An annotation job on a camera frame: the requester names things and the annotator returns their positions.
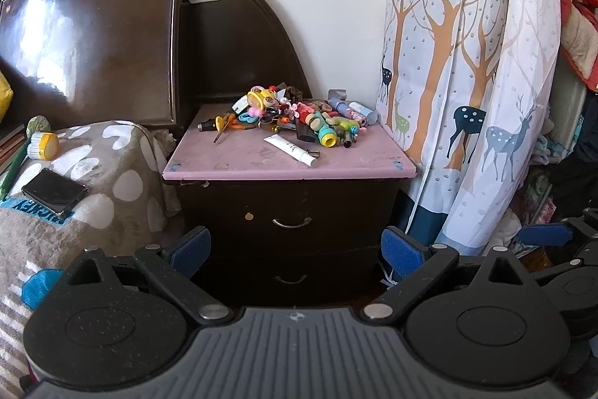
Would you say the stack of books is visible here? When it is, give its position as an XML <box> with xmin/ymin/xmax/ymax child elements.
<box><xmin>0</xmin><ymin>123</ymin><xmax>26</xmax><ymax>175</ymax></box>

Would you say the yellow round toy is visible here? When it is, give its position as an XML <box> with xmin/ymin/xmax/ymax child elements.
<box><xmin>247</xmin><ymin>86</ymin><xmax>280</xmax><ymax>110</ymax></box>

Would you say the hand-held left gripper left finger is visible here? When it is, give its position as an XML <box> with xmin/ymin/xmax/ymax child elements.
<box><xmin>68</xmin><ymin>226</ymin><xmax>234</xmax><ymax>326</ymax></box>

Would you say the white squeeze tube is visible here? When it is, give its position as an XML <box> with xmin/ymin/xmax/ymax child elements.
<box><xmin>263</xmin><ymin>134</ymin><xmax>323</xmax><ymax>167</ymax></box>

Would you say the deer print wardrobe cover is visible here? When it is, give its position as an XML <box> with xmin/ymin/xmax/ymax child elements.
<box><xmin>376</xmin><ymin>0</ymin><xmax>561</xmax><ymax>260</ymax></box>

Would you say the slim orange screwdriver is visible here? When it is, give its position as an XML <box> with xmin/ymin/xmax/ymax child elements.
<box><xmin>213</xmin><ymin>119</ymin><xmax>233</xmax><ymax>144</ymax></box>

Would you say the dark wooden nightstand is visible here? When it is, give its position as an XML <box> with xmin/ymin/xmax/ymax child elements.
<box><xmin>163</xmin><ymin>102</ymin><xmax>419</xmax><ymax>304</ymax></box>

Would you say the green yellow toy whistle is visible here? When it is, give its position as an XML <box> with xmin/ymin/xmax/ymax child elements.
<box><xmin>314</xmin><ymin>111</ymin><xmax>338</xmax><ymax>147</ymax></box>

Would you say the black phone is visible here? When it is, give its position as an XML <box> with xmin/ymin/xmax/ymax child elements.
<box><xmin>21</xmin><ymin>168</ymin><xmax>89</xmax><ymax>215</ymax></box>

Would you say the pink nightstand top board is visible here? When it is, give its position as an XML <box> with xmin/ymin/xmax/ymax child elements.
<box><xmin>163</xmin><ymin>103</ymin><xmax>418</xmax><ymax>185</ymax></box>

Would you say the pile of folded clothes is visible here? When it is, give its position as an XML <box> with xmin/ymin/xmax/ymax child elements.
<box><xmin>509</xmin><ymin>90</ymin><xmax>598</xmax><ymax>250</ymax></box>

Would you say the pink blue tube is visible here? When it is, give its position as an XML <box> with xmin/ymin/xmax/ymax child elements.
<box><xmin>348</xmin><ymin>101</ymin><xmax>378</xmax><ymax>125</ymax></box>

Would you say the grey spotted blanket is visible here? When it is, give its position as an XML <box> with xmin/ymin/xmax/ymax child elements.
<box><xmin>0</xmin><ymin>121</ymin><xmax>183</xmax><ymax>399</ymax></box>

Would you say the green fabric ball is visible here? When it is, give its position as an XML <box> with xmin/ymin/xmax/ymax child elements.
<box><xmin>25</xmin><ymin>116</ymin><xmax>51</xmax><ymax>135</ymax></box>

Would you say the yellow bag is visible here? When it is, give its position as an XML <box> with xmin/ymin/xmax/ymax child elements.
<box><xmin>0</xmin><ymin>69</ymin><xmax>14</xmax><ymax>124</ymax></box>

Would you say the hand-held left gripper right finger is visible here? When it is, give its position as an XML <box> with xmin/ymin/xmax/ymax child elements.
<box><xmin>360</xmin><ymin>227</ymin><xmax>533</xmax><ymax>325</ymax></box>

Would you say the dark drawer with sticker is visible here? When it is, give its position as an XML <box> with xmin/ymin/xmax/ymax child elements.
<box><xmin>187</xmin><ymin>191</ymin><xmax>400</xmax><ymax>252</ymax></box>

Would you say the dark wooden headboard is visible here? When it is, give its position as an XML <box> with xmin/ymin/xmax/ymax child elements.
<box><xmin>0</xmin><ymin>0</ymin><xmax>313</xmax><ymax>133</ymax></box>

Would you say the red quilt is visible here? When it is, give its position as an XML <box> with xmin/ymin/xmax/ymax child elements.
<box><xmin>554</xmin><ymin>0</ymin><xmax>598</xmax><ymax>91</ymax></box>

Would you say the pile of small toys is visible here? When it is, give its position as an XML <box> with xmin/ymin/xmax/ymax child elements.
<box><xmin>231</xmin><ymin>83</ymin><xmax>379</xmax><ymax>150</ymax></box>

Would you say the plain dark drawer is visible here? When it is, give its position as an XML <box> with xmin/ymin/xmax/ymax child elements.
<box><xmin>206</xmin><ymin>247</ymin><xmax>381</xmax><ymax>304</ymax></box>

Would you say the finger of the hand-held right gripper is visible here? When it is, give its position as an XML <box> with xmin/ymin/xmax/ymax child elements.
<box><xmin>518</xmin><ymin>208</ymin><xmax>598</xmax><ymax>262</ymax></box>

